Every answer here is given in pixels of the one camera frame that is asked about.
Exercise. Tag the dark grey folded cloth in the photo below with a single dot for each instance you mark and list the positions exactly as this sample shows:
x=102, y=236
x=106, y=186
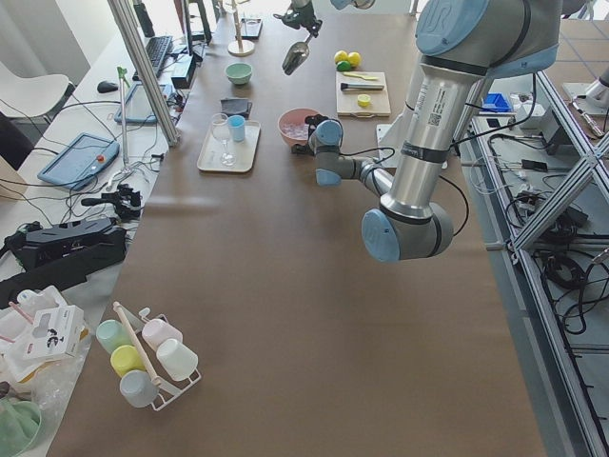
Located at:
x=236, y=106

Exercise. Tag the white cardboard box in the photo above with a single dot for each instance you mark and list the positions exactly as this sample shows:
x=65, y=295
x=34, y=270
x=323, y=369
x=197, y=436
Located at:
x=55, y=334

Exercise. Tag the clear ice cubes pile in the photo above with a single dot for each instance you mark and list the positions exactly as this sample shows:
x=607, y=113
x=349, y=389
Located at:
x=295, y=131

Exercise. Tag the yellow plastic cup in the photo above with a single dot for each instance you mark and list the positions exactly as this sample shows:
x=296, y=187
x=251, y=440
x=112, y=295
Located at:
x=125, y=359

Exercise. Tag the white plastic cup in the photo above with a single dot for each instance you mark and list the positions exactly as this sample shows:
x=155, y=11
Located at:
x=177, y=359

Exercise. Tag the wooden cutting board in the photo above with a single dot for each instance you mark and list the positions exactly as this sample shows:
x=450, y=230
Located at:
x=346, y=101

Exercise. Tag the black muddler tool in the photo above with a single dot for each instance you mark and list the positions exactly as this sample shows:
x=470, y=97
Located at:
x=344, y=86

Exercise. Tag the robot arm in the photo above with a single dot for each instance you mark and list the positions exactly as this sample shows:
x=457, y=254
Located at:
x=461, y=43

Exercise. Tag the pink plastic cup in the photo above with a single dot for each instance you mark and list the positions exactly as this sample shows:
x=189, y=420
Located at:
x=156, y=331

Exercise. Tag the blue teach pendant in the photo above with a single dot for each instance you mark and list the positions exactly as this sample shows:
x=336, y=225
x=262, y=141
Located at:
x=138, y=108
x=80, y=162

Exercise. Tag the yellow plastic knife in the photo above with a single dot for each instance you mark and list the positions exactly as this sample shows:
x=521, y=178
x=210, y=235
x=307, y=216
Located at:
x=362, y=76

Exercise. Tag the black keyboard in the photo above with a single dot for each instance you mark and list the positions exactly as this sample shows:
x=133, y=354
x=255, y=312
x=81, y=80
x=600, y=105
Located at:
x=158, y=48

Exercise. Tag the yellow lemon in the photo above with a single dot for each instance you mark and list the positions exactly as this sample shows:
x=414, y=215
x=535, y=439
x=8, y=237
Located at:
x=340, y=56
x=354, y=59

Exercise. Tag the white chair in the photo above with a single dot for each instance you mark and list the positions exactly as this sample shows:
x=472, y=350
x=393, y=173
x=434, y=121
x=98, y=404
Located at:
x=32, y=97

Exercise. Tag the white wire cup rack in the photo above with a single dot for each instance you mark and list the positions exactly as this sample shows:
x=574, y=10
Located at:
x=169, y=390

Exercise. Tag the black bag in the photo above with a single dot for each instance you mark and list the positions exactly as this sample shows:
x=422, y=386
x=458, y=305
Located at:
x=62, y=256

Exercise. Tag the pink bowl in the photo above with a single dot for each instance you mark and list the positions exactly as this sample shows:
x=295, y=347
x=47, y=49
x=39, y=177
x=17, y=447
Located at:
x=294, y=116

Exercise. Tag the aluminium frame post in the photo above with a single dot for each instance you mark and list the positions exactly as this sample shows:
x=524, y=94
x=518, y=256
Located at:
x=125, y=21

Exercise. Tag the green lime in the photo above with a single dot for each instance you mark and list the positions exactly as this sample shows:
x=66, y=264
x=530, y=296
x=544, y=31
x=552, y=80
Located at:
x=343, y=66

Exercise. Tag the wooden glass holder stand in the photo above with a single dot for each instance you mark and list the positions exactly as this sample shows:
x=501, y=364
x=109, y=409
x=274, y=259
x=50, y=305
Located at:
x=239, y=47

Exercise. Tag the blue plastic cup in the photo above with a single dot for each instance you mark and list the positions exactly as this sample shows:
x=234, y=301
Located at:
x=237, y=128

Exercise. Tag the grey plastic cup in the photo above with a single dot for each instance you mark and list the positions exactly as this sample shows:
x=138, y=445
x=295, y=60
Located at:
x=138, y=389

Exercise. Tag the clear wine glass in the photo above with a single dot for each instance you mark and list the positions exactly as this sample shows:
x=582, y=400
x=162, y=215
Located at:
x=221, y=133

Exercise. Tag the black computer mouse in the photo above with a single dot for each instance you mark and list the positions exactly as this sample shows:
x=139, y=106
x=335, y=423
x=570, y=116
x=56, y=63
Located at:
x=107, y=87

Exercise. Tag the metal ice scoop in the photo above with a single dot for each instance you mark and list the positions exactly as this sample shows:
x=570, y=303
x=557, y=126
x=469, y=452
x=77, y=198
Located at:
x=296, y=55

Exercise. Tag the green glass bowl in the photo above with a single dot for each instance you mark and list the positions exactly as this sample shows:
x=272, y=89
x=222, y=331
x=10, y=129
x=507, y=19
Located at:
x=20, y=424

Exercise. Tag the halved lemon piece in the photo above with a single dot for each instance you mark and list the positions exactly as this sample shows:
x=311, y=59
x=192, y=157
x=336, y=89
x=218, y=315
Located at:
x=364, y=100

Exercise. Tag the blue parts bin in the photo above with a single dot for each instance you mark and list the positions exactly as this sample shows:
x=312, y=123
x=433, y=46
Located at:
x=495, y=102

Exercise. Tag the green plastic cup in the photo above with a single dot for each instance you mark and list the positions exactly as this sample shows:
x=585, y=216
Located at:
x=111, y=334

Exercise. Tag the beige serving tray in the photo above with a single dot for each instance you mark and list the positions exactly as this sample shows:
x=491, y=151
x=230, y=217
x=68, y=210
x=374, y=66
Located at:
x=209, y=159

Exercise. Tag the mint green bowl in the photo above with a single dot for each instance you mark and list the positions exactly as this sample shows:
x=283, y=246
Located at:
x=238, y=73

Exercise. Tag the wooden rack handle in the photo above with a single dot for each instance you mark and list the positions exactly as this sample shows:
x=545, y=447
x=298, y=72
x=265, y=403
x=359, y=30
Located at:
x=120, y=311

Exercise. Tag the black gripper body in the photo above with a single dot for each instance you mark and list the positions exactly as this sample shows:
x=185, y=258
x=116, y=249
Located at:
x=311, y=128
x=302, y=8

